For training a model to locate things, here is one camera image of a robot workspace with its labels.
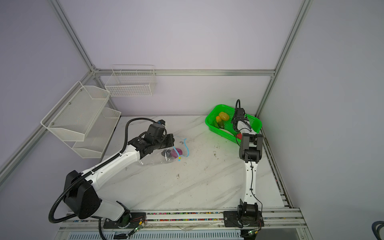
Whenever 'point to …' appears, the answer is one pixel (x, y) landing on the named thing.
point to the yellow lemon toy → (223, 116)
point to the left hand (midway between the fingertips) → (174, 140)
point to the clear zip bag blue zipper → (156, 158)
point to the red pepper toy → (239, 135)
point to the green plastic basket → (255, 124)
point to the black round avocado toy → (166, 153)
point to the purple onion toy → (174, 154)
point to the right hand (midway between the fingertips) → (242, 123)
